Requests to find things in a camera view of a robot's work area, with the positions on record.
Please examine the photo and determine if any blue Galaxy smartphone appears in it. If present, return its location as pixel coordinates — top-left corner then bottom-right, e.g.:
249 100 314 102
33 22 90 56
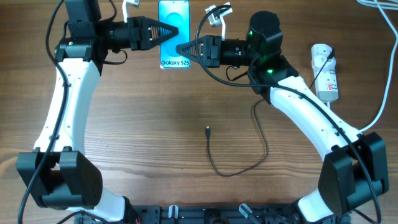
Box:
158 0 190 69

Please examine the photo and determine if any black USB charging cable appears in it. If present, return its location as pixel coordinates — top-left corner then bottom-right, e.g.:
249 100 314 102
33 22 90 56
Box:
205 48 335 177

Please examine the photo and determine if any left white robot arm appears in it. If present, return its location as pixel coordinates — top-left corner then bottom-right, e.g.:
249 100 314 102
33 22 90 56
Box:
16 0 178 223

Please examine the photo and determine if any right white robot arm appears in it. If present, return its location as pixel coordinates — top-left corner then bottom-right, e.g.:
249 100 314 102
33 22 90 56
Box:
177 11 389 223

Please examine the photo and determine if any white power strip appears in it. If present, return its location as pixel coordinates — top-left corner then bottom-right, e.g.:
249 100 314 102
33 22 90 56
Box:
310 44 338 103

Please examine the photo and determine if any white cables top corner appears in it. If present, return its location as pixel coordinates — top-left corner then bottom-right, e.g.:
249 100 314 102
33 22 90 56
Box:
356 0 398 11

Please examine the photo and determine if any white power strip cord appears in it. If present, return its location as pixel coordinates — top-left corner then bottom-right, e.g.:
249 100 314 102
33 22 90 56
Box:
359 0 398 133

